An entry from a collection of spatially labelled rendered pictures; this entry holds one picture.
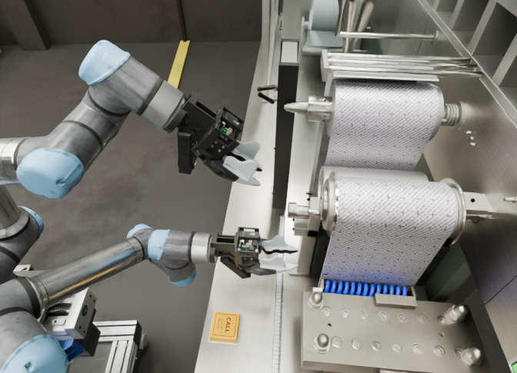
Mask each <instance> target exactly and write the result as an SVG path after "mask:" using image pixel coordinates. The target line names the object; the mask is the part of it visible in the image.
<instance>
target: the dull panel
mask: <svg viewBox="0 0 517 373"><path fill-rule="evenodd" d="M414 172H424V173H425V174H426V176H427V178H428V180H429V182H435V181H434V178H433V177H432V173H431V171H430V169H429V166H428V163H427V161H426V160H425V156H424V154H423V153H422V155H421V157H420V159H419V161H418V163H417V165H416V167H415V169H414ZM470 274H471V270H470V268H469V265H468V262H467V261H466V258H465V255H464V253H463V250H462V247H461V245H460V243H459V240H458V241H457V242H456V243H455V244H454V245H451V246H450V250H449V251H448V253H447V254H446V255H445V257H444V258H443V259H442V260H441V262H440V263H439V265H438V266H437V268H436V269H435V270H434V272H433V273H432V274H431V276H430V277H429V279H428V280H427V281H426V283H425V284H424V287H425V292H426V294H427V298H428V301H435V302H446V301H447V300H448V299H449V297H450V296H451V295H452V294H453V293H454V292H455V290H456V289H457V288H458V287H459V286H460V285H461V284H462V283H463V282H464V280H466V279H467V277H469V276H470Z"/></svg>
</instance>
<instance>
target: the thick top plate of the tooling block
mask: <svg viewBox="0 0 517 373"><path fill-rule="evenodd" d="M311 295H312V291H303V293H302V299H301V368H302V369H310V370H318V371H333V372H341V373H378V372H379V370H380V369H381V370H389V371H404V372H412V373H493V370H492V367H491V365H490V362H489V359H488V356H487V354H486V352H485V348H484V346H483V343H482V340H481V338H480V335H479V332H478V329H477V327H476V325H475V321H474V318H473V317H472V313H471V311H470V308H469V305H465V306H466V307H467V309H468V313H467V315H466V317H465V319H464V321H463V322H461V323H456V322H454V321H452V320H451V319H450V318H449V316H448V314H447V311H448V309H449V308H451V307H452V306H453V305H457V304H454V303H445V302H435V301H417V300H416V304H417V307H416V308H415V309H410V308H392V307H382V306H375V303H374V298H373V297H370V296H361V295H343V294H333V293H324V292H323V293H322V299H323V306H322V309H320V310H319V311H314V310H312V309H311V308H310V307H309V305H308V300H309V298H310V297H311ZM320 334H326V335H328V337H329V341H330V347H329V351H328V352H327V353H325V354H319V353H318V352H317V351H316V350H315V349H314V347H313V341H314V340H315V338H316V337H317V336H318V335H320ZM474 347H476V348H480V349H481V350H482V351H483V353H484V358H483V360H482V363H481V364H480V365H479V366H478V367H477V368H470V367H469V366H467V365H466V364H465V363H464V362H463V360H462V358H461V353H462V351H464V350H466V349H467V348H474Z"/></svg>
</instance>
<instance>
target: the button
mask: <svg viewBox="0 0 517 373"><path fill-rule="evenodd" d="M239 320H240V314H239V313H231V312H223V311H215V312H214V316H213V320H212V328H211V332H210V340H211V341H225V342H234V343H236V342H237V337H238V327H239Z"/></svg>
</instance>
